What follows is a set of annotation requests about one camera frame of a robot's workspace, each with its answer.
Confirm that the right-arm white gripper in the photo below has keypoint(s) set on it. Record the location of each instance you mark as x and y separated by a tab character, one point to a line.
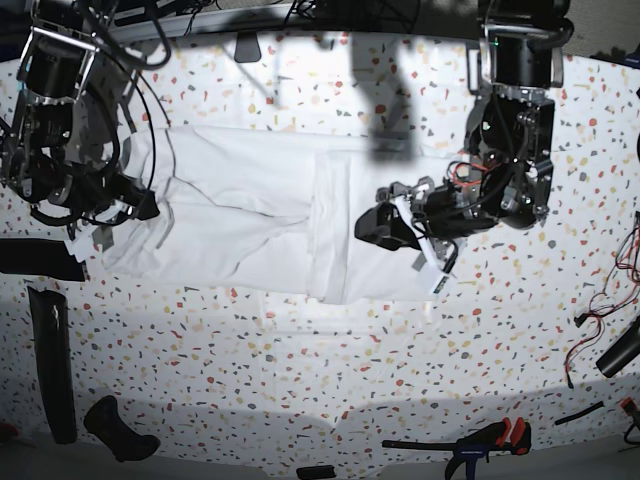
118	232

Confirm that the left-arm white gripper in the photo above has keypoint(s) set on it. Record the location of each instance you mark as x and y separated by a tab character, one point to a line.
398	220

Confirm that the white T-shirt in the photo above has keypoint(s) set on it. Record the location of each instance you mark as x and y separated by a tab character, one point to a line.
266	210

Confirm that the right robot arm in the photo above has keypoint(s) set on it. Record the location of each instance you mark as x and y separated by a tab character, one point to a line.
64	40

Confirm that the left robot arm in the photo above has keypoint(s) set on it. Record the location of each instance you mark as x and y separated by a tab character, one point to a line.
508	175

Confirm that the long black tube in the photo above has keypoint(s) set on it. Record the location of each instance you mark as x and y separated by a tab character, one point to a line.
51	345

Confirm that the black orange bar clamp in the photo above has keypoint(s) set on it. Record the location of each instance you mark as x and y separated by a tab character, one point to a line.
503	436

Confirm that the black cylinder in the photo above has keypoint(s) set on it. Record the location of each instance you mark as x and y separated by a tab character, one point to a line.
622	352

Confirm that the small black block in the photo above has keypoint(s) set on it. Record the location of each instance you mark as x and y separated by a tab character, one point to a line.
316	472

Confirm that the black bracket on rail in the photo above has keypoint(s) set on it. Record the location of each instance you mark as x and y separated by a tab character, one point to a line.
247	49

